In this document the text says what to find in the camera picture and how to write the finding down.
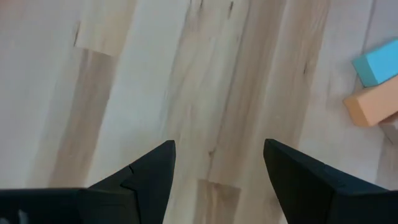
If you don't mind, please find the orange rectangular block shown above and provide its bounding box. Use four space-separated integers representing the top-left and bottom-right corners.
343 74 398 128

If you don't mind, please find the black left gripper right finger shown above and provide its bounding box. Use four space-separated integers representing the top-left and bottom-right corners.
264 138 398 224

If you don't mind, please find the blue rectangular block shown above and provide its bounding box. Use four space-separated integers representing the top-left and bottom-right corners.
351 37 398 88

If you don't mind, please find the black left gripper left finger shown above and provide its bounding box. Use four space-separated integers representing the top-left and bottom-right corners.
0 139 177 224

